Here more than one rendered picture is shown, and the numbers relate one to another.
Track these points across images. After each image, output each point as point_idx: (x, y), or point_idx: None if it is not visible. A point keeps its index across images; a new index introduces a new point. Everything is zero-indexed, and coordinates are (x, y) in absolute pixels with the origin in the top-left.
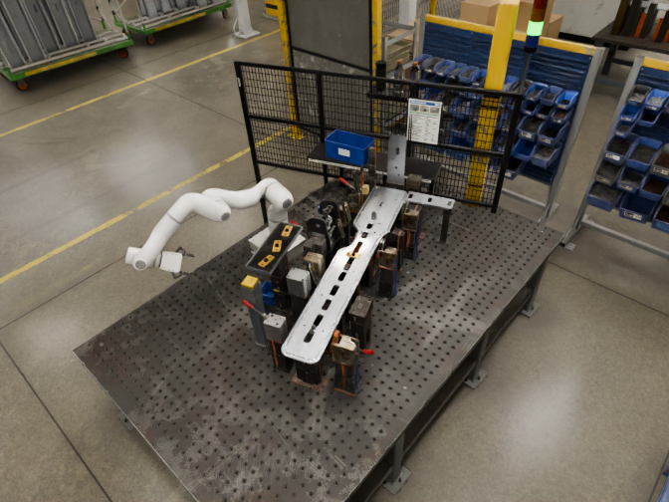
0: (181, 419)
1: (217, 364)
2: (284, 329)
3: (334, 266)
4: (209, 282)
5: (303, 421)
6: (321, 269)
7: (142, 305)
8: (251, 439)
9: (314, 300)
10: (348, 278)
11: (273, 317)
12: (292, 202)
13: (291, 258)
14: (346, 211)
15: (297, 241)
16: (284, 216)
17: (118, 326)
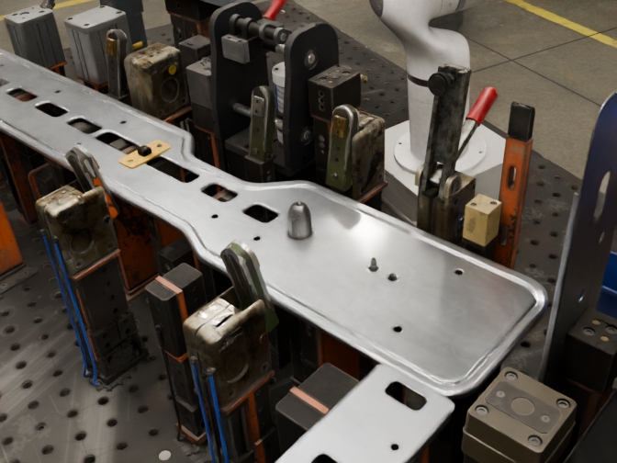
0: (74, 67)
1: None
2: (16, 40)
3: (132, 119)
4: (366, 92)
5: None
6: (133, 92)
7: (345, 35)
8: None
9: (53, 81)
10: (64, 133)
11: (36, 12)
12: (385, 10)
13: (384, 197)
14: (332, 140)
15: (414, 182)
16: (411, 65)
17: (309, 20)
